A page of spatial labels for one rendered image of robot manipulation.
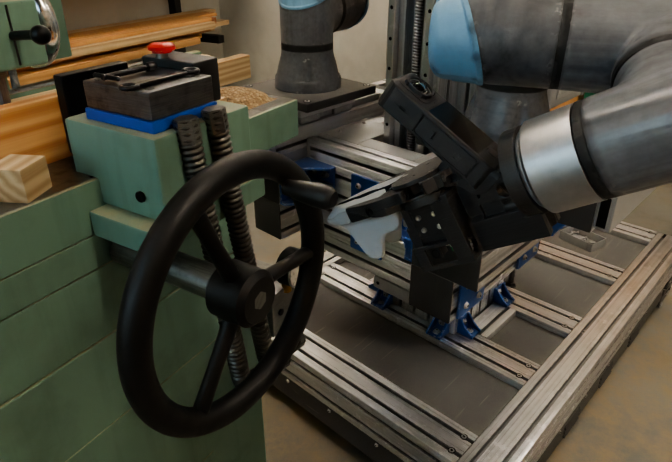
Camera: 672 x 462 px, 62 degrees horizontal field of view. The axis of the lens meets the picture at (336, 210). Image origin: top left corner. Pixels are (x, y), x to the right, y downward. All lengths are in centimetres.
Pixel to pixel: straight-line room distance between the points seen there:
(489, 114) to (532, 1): 49
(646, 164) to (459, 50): 17
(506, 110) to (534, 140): 53
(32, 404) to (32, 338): 8
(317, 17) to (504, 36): 79
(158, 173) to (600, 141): 38
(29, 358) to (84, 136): 23
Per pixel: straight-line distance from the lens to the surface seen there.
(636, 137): 41
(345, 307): 156
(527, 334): 155
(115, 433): 80
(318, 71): 125
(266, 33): 452
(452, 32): 49
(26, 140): 69
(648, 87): 42
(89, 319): 69
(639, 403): 179
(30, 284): 63
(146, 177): 58
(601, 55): 48
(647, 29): 48
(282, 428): 154
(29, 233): 61
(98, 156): 63
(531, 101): 97
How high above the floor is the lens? 113
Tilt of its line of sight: 26 degrees down
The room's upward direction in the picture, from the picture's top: straight up
